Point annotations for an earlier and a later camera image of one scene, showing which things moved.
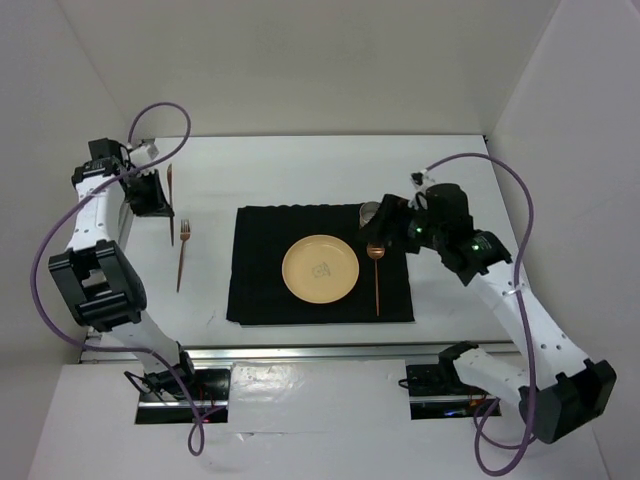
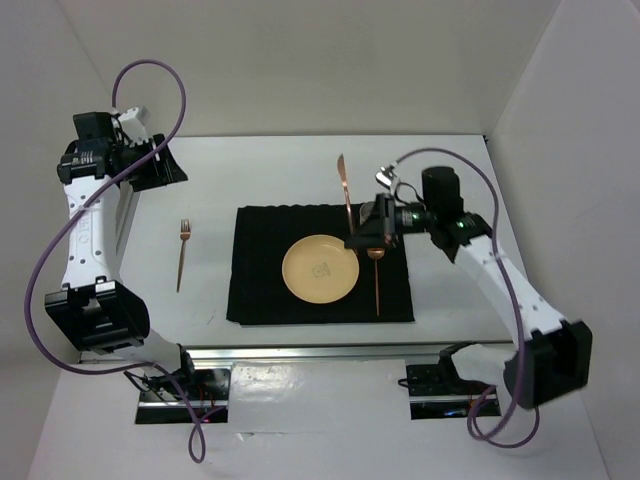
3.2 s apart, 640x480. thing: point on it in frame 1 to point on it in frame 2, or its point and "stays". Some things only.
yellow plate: x=320 y=269 stays
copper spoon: x=376 y=251 stays
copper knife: x=169 y=176 to x=342 y=175
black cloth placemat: x=257 y=294 stays
